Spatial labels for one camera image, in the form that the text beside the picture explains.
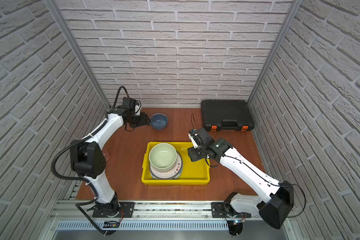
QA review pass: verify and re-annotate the dark blue glazed bowl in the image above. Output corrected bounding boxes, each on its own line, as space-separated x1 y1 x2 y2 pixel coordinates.
150 113 169 131

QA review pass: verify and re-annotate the yellow plastic bin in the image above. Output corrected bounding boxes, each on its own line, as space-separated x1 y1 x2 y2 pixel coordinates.
141 142 210 186

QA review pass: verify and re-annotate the white plate teal quatrefoil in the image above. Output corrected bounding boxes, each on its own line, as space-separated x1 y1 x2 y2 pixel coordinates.
150 169 183 180

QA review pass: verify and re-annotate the pale green ceramic bowl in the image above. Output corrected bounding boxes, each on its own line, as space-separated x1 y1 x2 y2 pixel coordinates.
149 143 177 170

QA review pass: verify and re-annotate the clear pink plastic cup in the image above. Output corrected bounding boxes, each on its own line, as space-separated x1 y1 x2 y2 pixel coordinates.
103 152 110 162

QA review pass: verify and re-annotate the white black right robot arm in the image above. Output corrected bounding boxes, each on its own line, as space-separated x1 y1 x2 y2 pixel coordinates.
188 139 294 229

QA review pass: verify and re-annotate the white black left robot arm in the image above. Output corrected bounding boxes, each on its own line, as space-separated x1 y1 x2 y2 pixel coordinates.
70 108 151 216

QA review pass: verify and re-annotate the black plastic tool case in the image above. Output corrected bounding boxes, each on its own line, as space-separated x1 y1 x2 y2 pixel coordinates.
201 100 255 132

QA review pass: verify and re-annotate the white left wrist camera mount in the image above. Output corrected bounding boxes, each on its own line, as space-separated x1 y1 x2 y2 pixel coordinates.
122 97 142 115

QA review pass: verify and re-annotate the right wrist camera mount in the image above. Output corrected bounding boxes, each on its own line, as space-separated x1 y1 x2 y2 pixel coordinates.
189 128 215 148

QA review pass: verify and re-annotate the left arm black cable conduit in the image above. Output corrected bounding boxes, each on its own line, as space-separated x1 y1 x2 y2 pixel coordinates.
50 85 130 187

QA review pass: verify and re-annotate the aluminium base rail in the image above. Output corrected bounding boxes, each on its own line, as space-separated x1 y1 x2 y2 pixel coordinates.
44 200 295 232

